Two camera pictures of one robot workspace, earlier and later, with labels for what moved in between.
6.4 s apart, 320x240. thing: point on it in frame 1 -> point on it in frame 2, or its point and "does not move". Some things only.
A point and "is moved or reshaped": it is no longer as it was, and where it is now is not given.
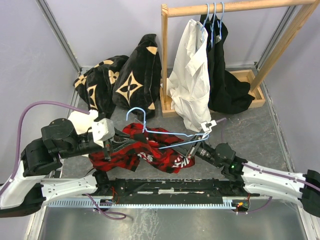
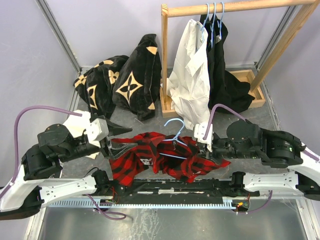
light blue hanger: (145, 129) -> (175, 139)
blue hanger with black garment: (218, 25) does not move
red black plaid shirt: (141, 144) is moved or reshaped
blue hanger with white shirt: (205, 22) does not move
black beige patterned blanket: (126, 83) does not move
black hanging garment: (228, 93) does not move
